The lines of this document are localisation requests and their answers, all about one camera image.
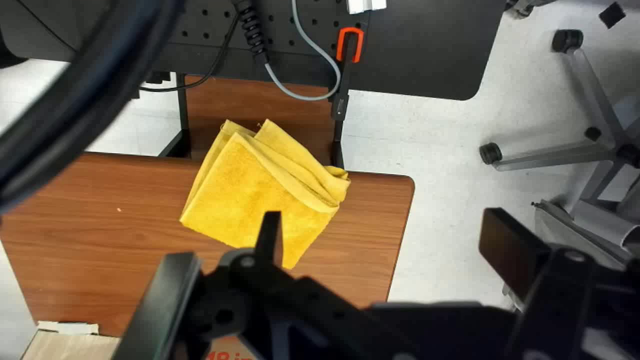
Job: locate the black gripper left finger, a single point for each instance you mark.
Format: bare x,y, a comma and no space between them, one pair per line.
253,275

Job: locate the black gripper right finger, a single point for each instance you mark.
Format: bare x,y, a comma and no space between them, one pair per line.
560,287

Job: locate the yellow towel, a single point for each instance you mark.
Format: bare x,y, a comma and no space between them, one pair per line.
246,175

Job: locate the light cardboard box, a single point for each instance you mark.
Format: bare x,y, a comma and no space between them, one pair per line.
71,341

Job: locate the orange black clamp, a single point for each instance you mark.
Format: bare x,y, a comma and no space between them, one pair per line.
350,45

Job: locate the black perforated mounting board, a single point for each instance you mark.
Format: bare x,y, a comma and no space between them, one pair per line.
412,47

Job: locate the black table leg frame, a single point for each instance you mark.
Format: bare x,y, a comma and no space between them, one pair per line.
180,142

